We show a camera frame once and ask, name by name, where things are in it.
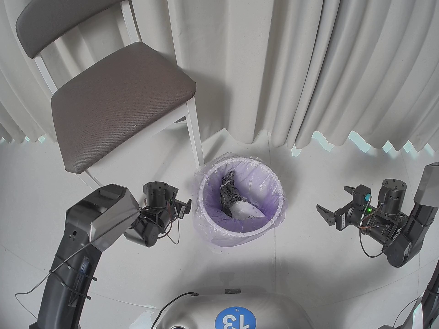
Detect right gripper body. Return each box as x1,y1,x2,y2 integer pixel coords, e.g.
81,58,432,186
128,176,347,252
334,194,367,232

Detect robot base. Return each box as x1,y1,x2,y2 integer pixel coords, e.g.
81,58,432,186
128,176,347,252
135,288,311,329

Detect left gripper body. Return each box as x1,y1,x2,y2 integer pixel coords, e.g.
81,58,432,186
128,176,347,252
170,200,188,220

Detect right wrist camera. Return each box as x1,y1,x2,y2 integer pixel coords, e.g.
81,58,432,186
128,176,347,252
353,184,373,209

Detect black plastic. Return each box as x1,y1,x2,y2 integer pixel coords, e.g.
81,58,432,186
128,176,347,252
219,171,246,216

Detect purple plastic bag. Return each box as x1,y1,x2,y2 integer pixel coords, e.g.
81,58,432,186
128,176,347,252
193,152,287,253

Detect white curtain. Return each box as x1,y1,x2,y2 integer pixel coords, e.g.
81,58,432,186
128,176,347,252
254,0,439,157
0,0,275,146

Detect white paper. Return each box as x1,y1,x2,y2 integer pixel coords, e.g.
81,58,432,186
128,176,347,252
229,200,267,220

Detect grey padded white chair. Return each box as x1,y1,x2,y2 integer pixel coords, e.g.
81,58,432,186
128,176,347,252
15,0,205,188

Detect black cable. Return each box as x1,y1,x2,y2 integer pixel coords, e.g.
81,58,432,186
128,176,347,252
14,208,141,297
151,292,199,327

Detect white trash bin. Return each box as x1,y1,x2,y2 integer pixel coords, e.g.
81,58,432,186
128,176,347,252
199,156,286,248

